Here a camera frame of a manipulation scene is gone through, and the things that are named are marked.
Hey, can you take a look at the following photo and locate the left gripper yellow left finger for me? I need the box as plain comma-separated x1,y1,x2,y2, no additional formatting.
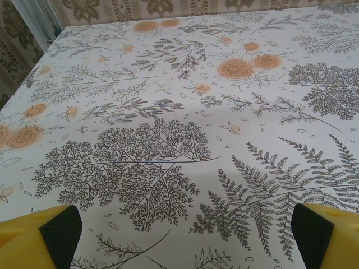
0,205,82,269

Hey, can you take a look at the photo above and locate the aluminium corner post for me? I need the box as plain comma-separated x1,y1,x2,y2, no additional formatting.
12,0,65,54

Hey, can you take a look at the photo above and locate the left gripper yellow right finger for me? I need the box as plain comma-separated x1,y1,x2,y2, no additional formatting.
291,203,359,269

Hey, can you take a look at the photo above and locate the floral printed tablecloth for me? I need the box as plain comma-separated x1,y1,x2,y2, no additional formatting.
0,4,359,269

